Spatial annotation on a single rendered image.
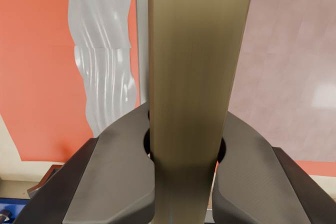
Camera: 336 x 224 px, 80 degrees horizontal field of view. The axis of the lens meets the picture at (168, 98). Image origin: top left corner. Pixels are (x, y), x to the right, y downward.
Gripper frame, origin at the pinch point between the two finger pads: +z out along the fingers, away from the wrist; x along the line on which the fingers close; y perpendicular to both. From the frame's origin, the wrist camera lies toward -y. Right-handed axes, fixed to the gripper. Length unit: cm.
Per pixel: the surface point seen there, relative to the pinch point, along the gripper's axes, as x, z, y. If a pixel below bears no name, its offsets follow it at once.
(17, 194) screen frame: -26.6, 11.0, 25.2
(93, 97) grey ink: -11.4, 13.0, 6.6
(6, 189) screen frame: -29.2, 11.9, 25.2
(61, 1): -13.7, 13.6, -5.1
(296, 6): 12.5, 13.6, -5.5
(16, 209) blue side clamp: -25.9, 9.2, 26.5
